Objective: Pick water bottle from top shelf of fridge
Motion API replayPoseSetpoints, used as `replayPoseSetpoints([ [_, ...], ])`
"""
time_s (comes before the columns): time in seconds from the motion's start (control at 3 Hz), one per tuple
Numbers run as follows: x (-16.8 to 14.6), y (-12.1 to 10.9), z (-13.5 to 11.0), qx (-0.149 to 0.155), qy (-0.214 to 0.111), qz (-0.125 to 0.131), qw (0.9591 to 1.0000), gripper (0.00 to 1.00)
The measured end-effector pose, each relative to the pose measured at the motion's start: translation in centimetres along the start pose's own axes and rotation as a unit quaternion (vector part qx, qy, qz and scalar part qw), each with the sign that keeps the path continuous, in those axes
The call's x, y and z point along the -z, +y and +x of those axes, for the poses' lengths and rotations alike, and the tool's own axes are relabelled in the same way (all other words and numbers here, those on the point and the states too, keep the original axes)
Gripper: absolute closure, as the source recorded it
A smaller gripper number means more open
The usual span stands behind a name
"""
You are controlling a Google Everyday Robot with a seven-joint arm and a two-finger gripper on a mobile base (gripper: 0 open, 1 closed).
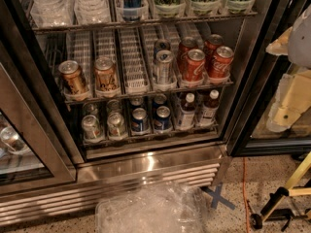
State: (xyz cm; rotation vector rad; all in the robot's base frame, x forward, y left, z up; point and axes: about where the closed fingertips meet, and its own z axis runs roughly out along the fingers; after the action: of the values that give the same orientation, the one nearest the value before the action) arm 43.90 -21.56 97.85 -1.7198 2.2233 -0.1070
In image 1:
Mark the silver can back left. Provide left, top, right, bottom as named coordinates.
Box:
left=83, top=102, right=99, bottom=117

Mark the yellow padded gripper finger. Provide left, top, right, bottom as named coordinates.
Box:
left=265, top=27, right=293, bottom=56
left=266, top=68, right=311, bottom=133

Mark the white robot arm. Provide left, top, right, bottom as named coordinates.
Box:
left=265, top=5, right=311, bottom=132

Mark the pepsi can back right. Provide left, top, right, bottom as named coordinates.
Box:
left=153, top=94, right=167, bottom=109

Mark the pepsi can back left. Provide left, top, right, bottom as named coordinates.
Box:
left=129, top=97, right=145, bottom=110

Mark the can behind left glass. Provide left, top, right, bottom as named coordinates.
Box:
left=0, top=126, right=29, bottom=154

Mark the blue tape cross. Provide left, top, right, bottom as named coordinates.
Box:
left=201, top=183, right=235, bottom=211

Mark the blue pepsi can front right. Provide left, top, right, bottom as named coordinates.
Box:
left=154, top=106, right=171, bottom=130

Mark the red cola can front left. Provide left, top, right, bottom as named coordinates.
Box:
left=182, top=49, right=205, bottom=82

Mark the clear water bottle right column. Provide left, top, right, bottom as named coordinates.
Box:
left=74, top=0, right=111, bottom=25

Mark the silver blue can back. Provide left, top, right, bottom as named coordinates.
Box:
left=154, top=39, right=171, bottom=58

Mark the red cola can back left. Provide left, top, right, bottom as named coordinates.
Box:
left=177, top=36, right=198, bottom=73

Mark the red cola can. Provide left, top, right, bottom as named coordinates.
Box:
left=208, top=46, right=234, bottom=79
left=182, top=49, right=205, bottom=82
left=177, top=36, right=198, bottom=73
left=203, top=34, right=224, bottom=66

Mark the top wire shelf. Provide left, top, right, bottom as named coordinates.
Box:
left=31, top=11, right=258, bottom=34

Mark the gold can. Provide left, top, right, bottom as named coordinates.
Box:
left=58, top=60, right=87, bottom=95
left=94, top=56, right=119, bottom=91

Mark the red cola can back right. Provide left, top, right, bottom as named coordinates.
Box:
left=203, top=34, right=224, bottom=66

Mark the brown bottle white cap left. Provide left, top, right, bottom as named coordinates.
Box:
left=178, top=93, right=195, bottom=129

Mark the blue pepsi can front left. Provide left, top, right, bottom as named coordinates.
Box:
left=131, top=108, right=149, bottom=132

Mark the blue red energy drink can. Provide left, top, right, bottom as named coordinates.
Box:
left=121, top=0, right=142, bottom=21

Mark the steel fridge base grille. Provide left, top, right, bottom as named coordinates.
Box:
left=0, top=144, right=231, bottom=227

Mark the middle wire shelf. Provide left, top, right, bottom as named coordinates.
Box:
left=64, top=76, right=233, bottom=104

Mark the clear plastic bin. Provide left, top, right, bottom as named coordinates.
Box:
left=95, top=183, right=207, bottom=233

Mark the orange cable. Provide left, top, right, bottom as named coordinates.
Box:
left=242, top=156, right=251, bottom=233

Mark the red cola can front right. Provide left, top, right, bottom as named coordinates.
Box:
left=208, top=46, right=234, bottom=79

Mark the wire shelf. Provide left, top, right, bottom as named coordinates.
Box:
left=82, top=123, right=218, bottom=149
left=64, top=76, right=233, bottom=104
left=31, top=11, right=258, bottom=34

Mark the silver green can front left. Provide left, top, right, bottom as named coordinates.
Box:
left=82, top=115, right=102, bottom=140

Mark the gold can far left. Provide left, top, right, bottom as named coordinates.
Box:
left=58, top=60, right=87, bottom=95

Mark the silver green can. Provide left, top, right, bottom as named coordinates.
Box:
left=107, top=113, right=125, bottom=137
left=82, top=115, right=102, bottom=140

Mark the yellow black wheeled stand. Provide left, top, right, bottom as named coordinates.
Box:
left=250, top=152, right=311, bottom=232

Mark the blue pepsi can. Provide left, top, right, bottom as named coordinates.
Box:
left=131, top=108, right=149, bottom=132
left=154, top=106, right=171, bottom=130

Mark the brown bottle white cap right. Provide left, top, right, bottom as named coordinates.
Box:
left=197, top=89, right=220, bottom=126

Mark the black fridge right door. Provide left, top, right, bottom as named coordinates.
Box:
left=227, top=0, right=311, bottom=157

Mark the brown bottle white cap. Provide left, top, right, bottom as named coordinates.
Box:
left=178, top=93, right=195, bottom=129
left=197, top=89, right=220, bottom=126

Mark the steel fridge left door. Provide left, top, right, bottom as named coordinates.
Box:
left=0, top=46, right=76, bottom=195

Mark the bottom wire shelf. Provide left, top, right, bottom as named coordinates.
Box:
left=82, top=123, right=218, bottom=149

